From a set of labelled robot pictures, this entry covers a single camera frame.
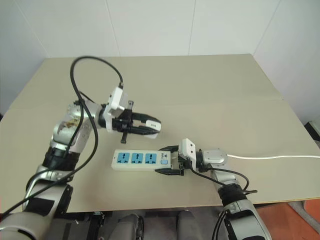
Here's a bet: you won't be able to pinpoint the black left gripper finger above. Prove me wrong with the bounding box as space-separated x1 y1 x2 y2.
130 125 161 137
131 112 163 125

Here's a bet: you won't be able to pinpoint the white power strip cord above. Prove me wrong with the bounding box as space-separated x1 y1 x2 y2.
224 153 320 160

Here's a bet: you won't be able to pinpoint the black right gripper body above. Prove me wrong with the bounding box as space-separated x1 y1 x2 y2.
171 151 198 177

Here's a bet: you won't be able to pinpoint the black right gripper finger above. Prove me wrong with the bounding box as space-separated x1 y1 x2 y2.
157 144 180 154
154 168 181 177

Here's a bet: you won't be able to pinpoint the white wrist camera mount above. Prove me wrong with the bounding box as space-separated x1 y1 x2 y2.
177 138 197 161
103 86 130 133

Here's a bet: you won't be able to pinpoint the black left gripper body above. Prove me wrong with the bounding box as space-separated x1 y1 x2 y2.
111 100 138 145

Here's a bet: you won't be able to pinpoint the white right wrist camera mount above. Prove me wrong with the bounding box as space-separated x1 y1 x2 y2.
177 138 197 161

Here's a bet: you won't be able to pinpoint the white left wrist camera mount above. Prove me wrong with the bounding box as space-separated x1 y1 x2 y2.
103 86 130 133

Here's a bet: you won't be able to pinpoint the white power strip blue sockets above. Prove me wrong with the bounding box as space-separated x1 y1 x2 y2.
110 148 176 174

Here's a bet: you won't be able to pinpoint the white charger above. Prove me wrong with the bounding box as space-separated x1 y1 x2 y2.
145 119 163 140

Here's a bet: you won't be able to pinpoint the grey rounded shape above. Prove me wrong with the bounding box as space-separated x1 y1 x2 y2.
174 209 201 240
112 211 146 240

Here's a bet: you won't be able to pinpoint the black metal frame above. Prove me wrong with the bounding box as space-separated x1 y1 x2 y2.
84 211 113 240

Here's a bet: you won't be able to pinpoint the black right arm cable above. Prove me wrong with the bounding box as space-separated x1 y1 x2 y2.
187 164 258 240

